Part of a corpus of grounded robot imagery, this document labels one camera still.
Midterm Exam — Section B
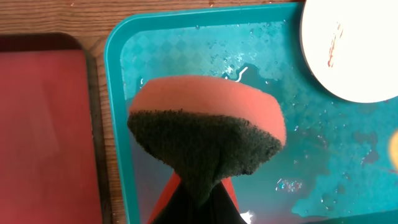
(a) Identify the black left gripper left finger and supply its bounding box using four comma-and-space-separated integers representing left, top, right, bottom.
151, 183, 199, 224

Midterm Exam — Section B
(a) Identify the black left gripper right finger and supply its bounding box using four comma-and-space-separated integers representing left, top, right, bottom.
201, 182, 246, 224

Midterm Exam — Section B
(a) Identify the yellow plate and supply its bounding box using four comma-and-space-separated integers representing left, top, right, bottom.
388, 131, 398, 170

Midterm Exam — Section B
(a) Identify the white plate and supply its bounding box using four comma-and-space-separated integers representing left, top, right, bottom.
300, 0, 397, 103

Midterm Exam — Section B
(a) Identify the teal plastic tray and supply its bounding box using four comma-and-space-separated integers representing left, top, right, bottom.
104, 2, 397, 223

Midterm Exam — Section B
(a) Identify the black tray with red water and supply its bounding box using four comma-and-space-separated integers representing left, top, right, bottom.
1, 33, 112, 224

